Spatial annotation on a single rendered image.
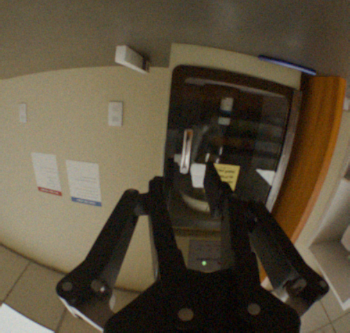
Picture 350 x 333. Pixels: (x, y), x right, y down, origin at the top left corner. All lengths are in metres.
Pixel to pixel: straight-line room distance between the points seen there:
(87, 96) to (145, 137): 0.35
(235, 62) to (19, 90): 1.15
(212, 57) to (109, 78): 0.58
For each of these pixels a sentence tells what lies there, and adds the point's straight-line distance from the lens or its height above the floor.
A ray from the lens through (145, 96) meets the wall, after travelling 0.84.
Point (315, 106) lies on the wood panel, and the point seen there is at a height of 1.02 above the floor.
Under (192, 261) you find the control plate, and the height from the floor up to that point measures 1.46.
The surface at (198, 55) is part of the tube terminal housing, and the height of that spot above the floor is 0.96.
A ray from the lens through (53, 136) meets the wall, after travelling 1.09.
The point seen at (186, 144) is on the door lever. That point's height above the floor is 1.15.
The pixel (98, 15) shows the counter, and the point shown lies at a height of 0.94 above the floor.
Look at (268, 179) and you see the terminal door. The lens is 0.49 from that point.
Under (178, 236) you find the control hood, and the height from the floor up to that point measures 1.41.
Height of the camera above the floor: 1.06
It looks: 20 degrees up
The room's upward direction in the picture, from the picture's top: 174 degrees counter-clockwise
